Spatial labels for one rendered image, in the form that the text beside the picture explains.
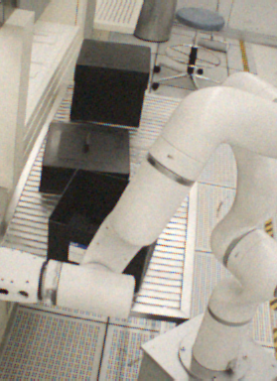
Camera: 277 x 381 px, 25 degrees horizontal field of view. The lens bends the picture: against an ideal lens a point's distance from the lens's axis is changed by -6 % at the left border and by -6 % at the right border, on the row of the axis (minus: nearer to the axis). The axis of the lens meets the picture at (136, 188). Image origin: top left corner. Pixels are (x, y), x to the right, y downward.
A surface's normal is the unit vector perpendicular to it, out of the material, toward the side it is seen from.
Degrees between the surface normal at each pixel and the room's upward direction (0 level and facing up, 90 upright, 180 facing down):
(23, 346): 0
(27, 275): 6
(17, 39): 90
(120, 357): 0
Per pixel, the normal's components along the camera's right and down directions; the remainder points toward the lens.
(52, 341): 0.14, -0.81
